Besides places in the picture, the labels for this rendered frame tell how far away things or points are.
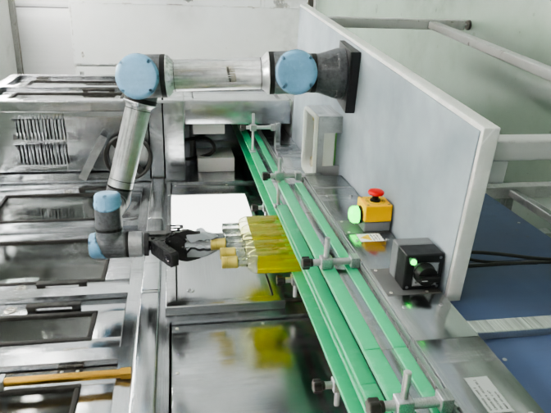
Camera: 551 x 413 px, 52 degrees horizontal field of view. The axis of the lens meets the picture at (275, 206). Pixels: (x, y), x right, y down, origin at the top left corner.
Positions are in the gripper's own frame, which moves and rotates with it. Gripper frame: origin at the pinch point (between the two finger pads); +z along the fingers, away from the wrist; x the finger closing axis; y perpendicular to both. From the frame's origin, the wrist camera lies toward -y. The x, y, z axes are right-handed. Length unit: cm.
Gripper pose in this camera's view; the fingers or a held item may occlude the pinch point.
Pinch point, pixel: (213, 244)
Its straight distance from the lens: 168.0
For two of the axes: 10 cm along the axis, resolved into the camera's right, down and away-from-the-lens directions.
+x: -0.4, 9.2, 3.9
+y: -1.7, -3.9, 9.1
